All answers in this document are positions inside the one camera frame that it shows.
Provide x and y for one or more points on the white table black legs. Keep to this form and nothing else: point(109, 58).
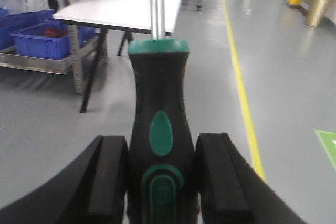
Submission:
point(132, 16)

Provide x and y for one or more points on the green-black screwdriver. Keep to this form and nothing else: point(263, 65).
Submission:
point(161, 153)

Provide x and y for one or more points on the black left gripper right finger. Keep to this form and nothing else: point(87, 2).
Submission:
point(230, 190)

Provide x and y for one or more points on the metal shelving rack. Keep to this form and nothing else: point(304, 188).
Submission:
point(81, 45)

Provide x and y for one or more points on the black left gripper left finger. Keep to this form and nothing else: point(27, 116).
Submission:
point(90, 189)

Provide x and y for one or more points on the blue bin red contents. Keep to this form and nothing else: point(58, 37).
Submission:
point(48, 41)

